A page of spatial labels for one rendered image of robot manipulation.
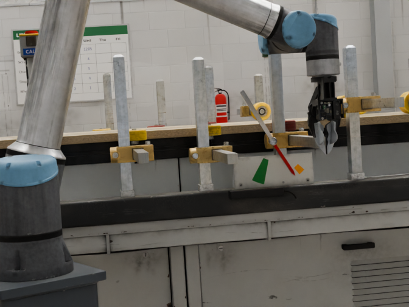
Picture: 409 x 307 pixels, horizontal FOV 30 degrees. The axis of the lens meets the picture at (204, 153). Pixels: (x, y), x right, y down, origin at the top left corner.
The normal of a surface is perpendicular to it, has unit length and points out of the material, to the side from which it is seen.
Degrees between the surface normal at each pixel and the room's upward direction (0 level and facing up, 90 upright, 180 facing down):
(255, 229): 90
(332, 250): 90
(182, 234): 90
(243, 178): 90
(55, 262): 70
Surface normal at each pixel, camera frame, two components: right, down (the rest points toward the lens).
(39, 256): 0.39, -0.32
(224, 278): 0.15, 0.05
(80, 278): 0.58, 0.00
